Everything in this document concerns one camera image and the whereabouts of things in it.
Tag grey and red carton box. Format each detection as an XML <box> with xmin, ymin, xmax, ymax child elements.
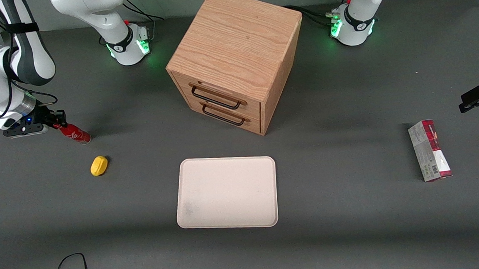
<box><xmin>407</xmin><ymin>118</ymin><xmax>454</xmax><ymax>183</ymax></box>

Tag red coke bottle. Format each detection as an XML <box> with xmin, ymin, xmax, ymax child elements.
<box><xmin>54</xmin><ymin>120</ymin><xmax>93</xmax><ymax>147</ymax></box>

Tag black arm base cables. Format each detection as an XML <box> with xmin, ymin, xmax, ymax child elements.
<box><xmin>97</xmin><ymin>0</ymin><xmax>166</xmax><ymax>47</ymax></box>
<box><xmin>283</xmin><ymin>0</ymin><xmax>356</xmax><ymax>31</ymax></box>

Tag yellow lemon-shaped toy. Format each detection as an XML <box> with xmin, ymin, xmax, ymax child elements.
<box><xmin>90</xmin><ymin>155</ymin><xmax>110</xmax><ymax>177</ymax></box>

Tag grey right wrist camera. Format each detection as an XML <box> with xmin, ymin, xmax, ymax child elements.
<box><xmin>2</xmin><ymin>122</ymin><xmax>49</xmax><ymax>139</ymax></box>

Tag wooden two-drawer cabinet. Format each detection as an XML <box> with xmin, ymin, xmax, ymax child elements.
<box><xmin>161</xmin><ymin>0</ymin><xmax>310</xmax><ymax>142</ymax></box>

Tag black right arm base cables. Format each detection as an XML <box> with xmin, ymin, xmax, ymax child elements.
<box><xmin>97</xmin><ymin>0</ymin><xmax>166</xmax><ymax>47</ymax></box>

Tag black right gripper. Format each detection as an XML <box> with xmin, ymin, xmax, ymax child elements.
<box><xmin>27</xmin><ymin>103</ymin><xmax>68</xmax><ymax>132</ymax></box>

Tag beige rectangular tray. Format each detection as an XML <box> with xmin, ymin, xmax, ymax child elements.
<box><xmin>172</xmin><ymin>153</ymin><xmax>280</xmax><ymax>233</ymax></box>

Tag black wire drawer handle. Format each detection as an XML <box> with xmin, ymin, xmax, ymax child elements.
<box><xmin>191</xmin><ymin>82</ymin><xmax>242</xmax><ymax>113</ymax></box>
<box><xmin>202</xmin><ymin>102</ymin><xmax>247</xmax><ymax>128</ymax></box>

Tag black left arm base cables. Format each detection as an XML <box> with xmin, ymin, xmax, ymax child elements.
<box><xmin>283</xmin><ymin>0</ymin><xmax>356</xmax><ymax>31</ymax></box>

